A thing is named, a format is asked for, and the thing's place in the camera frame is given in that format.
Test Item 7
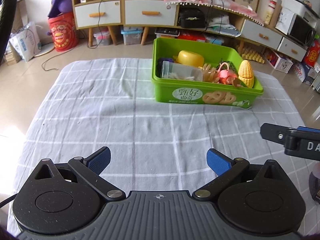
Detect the toy corn cob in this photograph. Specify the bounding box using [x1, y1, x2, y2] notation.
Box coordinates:
[238, 60, 254, 88]

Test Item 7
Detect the pink rubber pig toy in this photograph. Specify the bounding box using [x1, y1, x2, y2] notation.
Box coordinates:
[217, 62, 241, 87]

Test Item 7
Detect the beige hair claw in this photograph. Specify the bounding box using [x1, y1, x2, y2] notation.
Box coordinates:
[201, 63, 220, 83]

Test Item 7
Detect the clear cotton swab jar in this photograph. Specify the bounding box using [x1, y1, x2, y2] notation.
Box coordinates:
[161, 61, 203, 82]

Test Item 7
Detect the yellow toy pot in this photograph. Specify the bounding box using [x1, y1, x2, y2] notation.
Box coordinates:
[173, 50, 204, 68]

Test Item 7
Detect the grey checked cloth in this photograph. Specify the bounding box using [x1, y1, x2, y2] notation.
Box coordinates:
[14, 59, 319, 235]

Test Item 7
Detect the yellow egg tray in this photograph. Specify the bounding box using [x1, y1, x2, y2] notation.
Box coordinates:
[241, 46, 265, 64]

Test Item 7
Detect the microwave oven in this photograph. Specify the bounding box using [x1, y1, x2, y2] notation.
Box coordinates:
[275, 7, 316, 47]

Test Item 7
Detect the clear storage bin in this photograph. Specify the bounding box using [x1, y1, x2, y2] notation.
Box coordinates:
[120, 27, 143, 45]

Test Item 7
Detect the white paper bag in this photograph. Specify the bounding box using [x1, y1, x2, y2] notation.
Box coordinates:
[9, 22, 42, 62]

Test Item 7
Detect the red round bucket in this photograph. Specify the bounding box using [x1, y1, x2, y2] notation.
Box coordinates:
[48, 12, 78, 52]

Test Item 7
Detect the black handbag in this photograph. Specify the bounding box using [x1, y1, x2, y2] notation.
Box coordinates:
[178, 8, 206, 28]

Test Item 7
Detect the purple plush toy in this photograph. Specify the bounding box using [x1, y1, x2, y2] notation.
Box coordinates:
[48, 0, 73, 18]

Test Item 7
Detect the wooden TV cabinet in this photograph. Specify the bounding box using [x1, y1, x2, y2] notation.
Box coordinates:
[72, 0, 307, 61]

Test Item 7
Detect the pink lace cloth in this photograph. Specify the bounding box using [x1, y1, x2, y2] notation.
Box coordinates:
[163, 0, 264, 26]

